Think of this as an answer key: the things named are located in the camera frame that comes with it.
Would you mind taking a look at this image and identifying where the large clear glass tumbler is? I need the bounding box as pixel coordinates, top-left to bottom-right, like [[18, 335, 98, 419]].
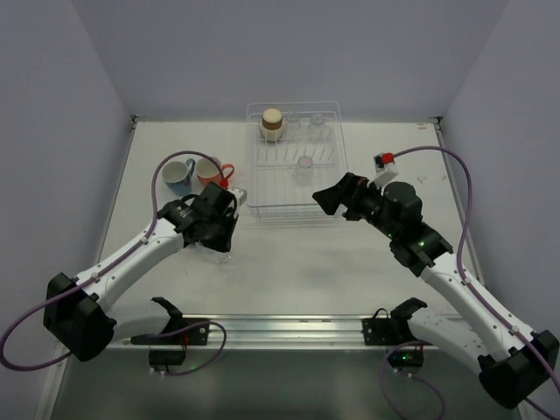
[[195, 242, 231, 264]]

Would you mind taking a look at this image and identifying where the small clear glass cup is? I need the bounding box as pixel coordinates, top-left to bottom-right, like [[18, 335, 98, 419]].
[[294, 155, 314, 186]]

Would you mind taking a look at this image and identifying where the orange ceramic mug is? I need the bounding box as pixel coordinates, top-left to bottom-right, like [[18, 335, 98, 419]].
[[194, 157, 235, 188]]

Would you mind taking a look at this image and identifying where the light blue textured mug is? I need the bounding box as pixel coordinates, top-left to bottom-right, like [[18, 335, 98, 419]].
[[161, 158, 196, 197]]

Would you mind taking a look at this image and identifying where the beige and brown ceramic cup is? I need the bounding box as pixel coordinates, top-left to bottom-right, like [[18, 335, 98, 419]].
[[260, 108, 284, 143]]

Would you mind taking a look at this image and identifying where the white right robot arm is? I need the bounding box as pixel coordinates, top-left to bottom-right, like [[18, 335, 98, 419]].
[[312, 172, 559, 409]]

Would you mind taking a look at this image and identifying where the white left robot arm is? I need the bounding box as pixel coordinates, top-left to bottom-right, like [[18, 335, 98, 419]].
[[43, 184, 247, 361]]

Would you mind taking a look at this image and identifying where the clear glass back right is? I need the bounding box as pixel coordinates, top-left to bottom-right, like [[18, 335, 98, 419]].
[[308, 114, 325, 141]]

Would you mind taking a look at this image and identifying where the clear glass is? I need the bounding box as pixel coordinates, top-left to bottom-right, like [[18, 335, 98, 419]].
[[308, 114, 325, 141], [284, 112, 301, 138]]

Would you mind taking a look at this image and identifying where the clear glass back left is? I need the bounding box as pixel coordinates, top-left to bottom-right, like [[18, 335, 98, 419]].
[[284, 112, 301, 138]]

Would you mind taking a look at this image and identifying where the black left controller box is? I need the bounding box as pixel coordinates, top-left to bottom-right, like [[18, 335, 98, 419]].
[[148, 349, 186, 373]]

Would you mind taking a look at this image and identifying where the black controller box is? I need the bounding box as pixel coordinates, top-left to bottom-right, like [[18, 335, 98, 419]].
[[148, 349, 186, 373], [388, 349, 424, 374]]

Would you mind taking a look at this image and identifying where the black right controller box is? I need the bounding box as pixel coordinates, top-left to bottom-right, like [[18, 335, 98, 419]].
[[388, 349, 424, 374]]

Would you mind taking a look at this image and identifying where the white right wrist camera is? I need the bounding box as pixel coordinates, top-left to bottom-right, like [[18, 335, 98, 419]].
[[373, 152, 398, 188]]

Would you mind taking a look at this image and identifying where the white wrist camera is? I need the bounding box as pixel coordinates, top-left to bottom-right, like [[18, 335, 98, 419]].
[[373, 152, 398, 188], [227, 187, 247, 207]]

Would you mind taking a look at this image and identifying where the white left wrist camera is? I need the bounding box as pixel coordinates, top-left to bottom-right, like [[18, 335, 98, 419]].
[[227, 187, 247, 207]]

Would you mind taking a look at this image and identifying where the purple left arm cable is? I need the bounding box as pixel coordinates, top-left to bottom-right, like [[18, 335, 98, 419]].
[[0, 151, 233, 369]]

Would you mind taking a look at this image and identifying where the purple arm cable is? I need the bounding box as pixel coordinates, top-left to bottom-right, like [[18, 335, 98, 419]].
[[381, 145, 560, 420], [0, 151, 233, 369]]

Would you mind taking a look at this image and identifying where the aluminium mounting rail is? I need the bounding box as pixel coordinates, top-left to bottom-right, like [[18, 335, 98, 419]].
[[60, 312, 517, 351]]

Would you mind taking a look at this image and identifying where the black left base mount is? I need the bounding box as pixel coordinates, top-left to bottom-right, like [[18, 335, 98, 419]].
[[130, 297, 209, 347]]

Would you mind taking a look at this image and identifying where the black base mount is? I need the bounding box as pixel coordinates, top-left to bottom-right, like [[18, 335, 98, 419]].
[[130, 297, 209, 347], [360, 297, 437, 347]]

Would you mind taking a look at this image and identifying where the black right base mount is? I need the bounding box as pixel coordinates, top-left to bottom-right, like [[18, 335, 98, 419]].
[[360, 297, 437, 347]]

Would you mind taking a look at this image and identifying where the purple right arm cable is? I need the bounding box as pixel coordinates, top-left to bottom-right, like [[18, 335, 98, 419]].
[[381, 145, 560, 420]]

